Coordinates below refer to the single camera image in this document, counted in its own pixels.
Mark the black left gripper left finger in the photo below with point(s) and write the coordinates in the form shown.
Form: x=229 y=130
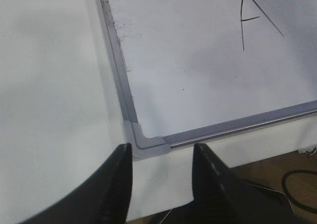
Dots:
x=103 y=198

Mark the white magnetic whiteboard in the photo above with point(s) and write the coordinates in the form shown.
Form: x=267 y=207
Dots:
x=192 y=71

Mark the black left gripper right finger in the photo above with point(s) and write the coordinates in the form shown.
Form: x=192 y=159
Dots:
x=221 y=197

